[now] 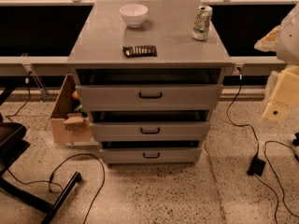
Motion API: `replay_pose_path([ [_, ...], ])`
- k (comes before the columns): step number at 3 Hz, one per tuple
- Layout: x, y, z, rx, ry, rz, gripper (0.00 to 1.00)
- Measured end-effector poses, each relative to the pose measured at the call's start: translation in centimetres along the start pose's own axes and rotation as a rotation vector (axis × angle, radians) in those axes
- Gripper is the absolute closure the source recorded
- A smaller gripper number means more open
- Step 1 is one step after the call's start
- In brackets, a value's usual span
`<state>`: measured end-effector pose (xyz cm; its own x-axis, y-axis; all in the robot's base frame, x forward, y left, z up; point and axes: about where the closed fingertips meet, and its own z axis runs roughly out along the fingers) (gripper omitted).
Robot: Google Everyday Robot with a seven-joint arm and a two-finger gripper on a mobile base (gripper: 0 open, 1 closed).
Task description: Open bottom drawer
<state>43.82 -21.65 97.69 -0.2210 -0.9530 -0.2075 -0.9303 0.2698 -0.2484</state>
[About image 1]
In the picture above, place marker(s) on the grey bottom drawer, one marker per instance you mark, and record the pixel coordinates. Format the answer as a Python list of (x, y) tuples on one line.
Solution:
[(150, 155)]

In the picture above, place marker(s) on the grey drawer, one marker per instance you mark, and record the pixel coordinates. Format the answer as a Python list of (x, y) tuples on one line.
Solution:
[(148, 97), (150, 155), (149, 131)]

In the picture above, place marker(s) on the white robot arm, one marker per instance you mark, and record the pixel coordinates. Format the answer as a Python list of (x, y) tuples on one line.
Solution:
[(283, 40)]

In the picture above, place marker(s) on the grey drawer cabinet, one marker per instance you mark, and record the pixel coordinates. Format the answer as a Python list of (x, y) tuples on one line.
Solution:
[(97, 60)]

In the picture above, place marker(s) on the grey middle drawer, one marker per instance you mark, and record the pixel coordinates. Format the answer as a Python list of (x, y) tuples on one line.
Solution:
[(149, 131)]

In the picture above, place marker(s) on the grey top drawer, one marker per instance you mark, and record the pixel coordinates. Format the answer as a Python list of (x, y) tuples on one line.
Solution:
[(148, 97)]

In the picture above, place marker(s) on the brown cardboard box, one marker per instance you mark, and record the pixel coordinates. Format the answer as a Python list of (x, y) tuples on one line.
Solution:
[(68, 126)]

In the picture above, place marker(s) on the white ceramic bowl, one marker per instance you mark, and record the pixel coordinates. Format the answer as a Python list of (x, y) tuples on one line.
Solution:
[(134, 14)]

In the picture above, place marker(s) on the white green soda can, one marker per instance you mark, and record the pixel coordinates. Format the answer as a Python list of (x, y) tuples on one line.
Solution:
[(201, 23)]

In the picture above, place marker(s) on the metal rail bracket left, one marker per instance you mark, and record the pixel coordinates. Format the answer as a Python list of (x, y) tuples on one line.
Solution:
[(31, 73)]

